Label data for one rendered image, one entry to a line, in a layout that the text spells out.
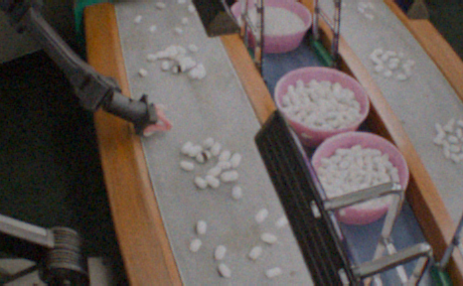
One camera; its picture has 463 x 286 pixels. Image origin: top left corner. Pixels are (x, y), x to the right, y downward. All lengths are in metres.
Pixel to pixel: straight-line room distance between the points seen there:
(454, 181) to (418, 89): 0.39
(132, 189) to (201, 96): 0.39
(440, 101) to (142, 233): 0.99
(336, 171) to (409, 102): 0.38
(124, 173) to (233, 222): 0.29
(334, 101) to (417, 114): 0.27
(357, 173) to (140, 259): 0.58
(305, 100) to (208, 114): 0.26
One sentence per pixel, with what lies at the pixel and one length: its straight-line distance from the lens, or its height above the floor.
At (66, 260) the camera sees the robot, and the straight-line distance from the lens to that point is 1.41.
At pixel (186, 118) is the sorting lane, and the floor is 0.74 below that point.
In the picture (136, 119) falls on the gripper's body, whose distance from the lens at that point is 1.63.
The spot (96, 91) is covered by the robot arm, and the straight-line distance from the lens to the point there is 1.57.
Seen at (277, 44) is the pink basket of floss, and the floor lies 0.72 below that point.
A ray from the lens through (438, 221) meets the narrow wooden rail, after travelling 1.54.
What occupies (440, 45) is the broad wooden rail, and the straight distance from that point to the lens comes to 2.17.
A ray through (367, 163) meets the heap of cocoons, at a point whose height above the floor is 0.74.
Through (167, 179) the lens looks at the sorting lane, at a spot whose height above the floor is 0.74.
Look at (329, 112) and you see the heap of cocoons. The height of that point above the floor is 0.74.
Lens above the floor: 1.90
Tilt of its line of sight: 44 degrees down
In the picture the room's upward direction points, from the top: straight up
